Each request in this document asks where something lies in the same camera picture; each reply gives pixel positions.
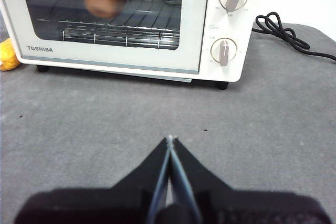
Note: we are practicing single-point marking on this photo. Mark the yellow corn cob piece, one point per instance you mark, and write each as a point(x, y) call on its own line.
point(8, 56)

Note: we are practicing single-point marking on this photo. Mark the cream toaster oven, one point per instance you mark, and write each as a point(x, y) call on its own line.
point(236, 24)

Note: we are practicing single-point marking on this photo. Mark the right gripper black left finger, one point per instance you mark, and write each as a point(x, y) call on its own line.
point(105, 205)

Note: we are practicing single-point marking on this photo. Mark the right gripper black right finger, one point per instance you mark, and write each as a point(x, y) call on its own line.
point(236, 205)

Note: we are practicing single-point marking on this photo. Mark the brown potato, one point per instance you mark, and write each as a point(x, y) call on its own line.
point(105, 1)

